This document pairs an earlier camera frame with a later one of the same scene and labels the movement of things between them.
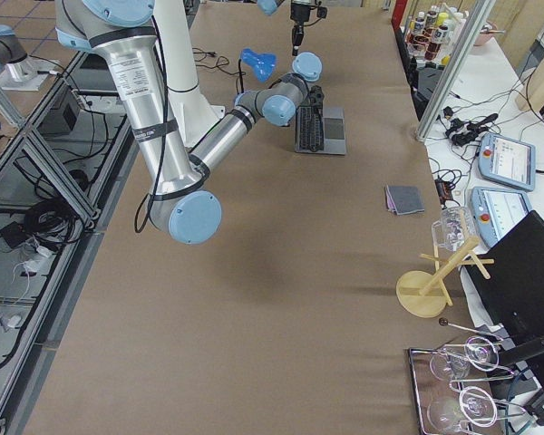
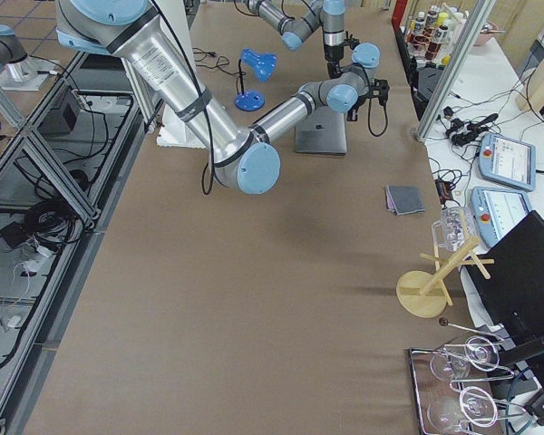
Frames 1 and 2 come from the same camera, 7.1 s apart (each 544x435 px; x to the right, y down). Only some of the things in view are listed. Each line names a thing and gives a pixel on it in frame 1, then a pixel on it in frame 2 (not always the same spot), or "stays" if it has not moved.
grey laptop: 320,130 stays
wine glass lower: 474,405 stays
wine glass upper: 478,353 stays
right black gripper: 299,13 to 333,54
